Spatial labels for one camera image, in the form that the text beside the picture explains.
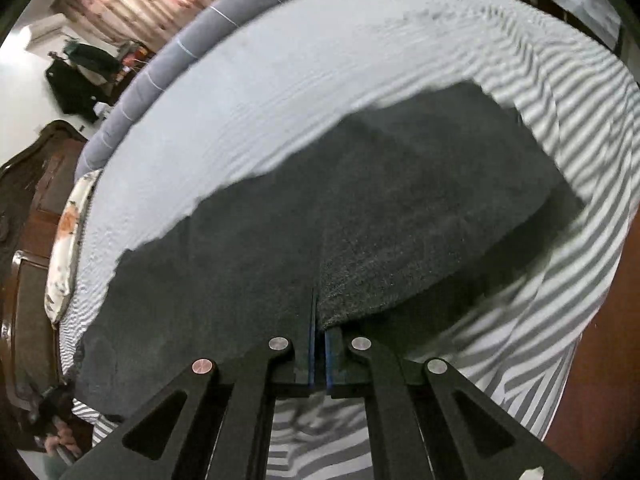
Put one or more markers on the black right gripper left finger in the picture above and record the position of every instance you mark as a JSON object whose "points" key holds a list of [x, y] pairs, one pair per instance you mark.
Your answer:
{"points": [[212, 421]]}

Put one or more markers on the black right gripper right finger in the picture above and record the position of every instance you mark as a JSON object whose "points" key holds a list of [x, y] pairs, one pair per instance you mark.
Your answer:
{"points": [[427, 421]]}

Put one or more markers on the dark grey denim pant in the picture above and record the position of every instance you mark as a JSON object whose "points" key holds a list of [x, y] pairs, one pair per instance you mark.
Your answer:
{"points": [[395, 222]]}

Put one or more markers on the person's left hand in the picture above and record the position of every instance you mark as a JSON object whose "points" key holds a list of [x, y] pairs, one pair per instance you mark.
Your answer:
{"points": [[62, 438]]}

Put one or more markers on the floral white orange pillow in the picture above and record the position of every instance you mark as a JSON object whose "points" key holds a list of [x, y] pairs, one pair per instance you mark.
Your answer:
{"points": [[65, 250]]}

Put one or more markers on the dark wooden headboard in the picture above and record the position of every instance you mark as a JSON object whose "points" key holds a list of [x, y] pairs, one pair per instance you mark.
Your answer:
{"points": [[35, 185]]}

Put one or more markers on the grey white striped bedsheet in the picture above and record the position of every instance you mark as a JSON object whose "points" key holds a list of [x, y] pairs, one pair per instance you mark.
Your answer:
{"points": [[287, 77]]}

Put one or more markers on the dark clothes on rack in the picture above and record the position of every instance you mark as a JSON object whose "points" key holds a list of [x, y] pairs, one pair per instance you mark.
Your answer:
{"points": [[74, 92]]}

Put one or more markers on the white air conditioner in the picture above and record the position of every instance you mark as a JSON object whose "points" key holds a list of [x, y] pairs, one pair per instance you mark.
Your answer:
{"points": [[50, 25]]}

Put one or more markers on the grey blue folded blanket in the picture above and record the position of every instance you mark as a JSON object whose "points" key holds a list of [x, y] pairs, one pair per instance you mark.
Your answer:
{"points": [[214, 24]]}

